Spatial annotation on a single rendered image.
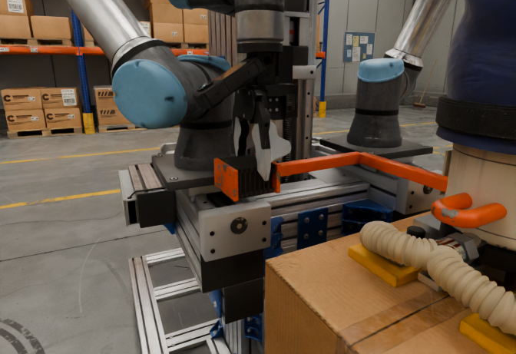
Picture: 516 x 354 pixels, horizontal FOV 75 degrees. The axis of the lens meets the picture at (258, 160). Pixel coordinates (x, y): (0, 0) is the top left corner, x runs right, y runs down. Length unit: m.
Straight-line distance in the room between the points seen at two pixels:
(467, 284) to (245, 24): 0.43
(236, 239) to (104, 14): 0.46
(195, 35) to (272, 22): 7.08
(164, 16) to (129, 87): 6.91
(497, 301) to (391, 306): 0.13
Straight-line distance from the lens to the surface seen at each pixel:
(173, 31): 7.49
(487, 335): 0.49
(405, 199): 0.88
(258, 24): 0.52
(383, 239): 0.50
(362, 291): 0.53
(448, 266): 0.46
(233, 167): 0.53
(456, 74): 0.52
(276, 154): 0.53
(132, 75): 0.60
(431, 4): 1.10
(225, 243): 0.65
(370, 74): 0.96
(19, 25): 7.45
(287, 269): 0.55
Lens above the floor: 1.25
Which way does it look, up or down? 15 degrees down
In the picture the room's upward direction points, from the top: straight up
